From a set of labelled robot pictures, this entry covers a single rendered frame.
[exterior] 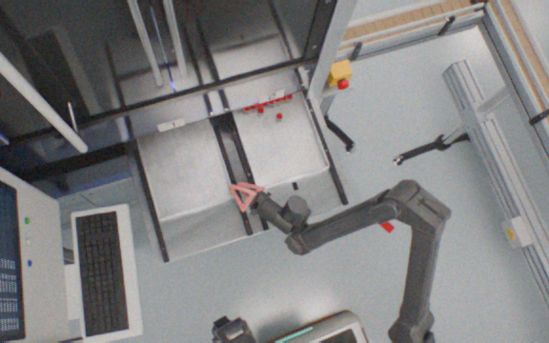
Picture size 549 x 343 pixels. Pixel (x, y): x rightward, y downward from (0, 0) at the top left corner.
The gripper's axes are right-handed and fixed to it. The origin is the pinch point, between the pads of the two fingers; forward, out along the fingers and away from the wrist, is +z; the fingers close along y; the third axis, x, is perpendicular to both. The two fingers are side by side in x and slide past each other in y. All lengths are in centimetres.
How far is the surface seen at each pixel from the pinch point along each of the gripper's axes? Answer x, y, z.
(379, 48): -62, -52, -7
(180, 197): 19.0, -20.4, 16.7
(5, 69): -5, 57, 39
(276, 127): -17.9, -36.1, 5.5
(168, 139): 6.5, -25.7, 32.9
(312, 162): -15.0, -35.0, -11.8
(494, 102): -74, -82, -56
